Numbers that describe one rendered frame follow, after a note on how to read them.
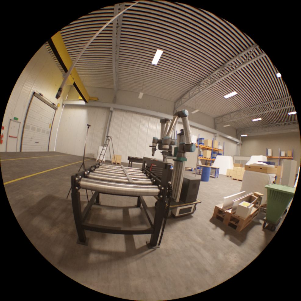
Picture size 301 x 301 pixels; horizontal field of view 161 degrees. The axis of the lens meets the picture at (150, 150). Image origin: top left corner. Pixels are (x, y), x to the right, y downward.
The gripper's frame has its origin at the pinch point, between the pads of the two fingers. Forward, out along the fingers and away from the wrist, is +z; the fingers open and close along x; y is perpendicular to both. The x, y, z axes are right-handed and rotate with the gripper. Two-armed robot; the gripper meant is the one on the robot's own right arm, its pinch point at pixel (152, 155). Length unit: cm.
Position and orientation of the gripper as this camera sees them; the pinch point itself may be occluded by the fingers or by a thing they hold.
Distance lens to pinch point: 198.7
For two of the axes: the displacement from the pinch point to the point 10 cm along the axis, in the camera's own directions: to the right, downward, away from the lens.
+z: -1.3, 9.9, -0.4
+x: -2.6, 0.0, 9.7
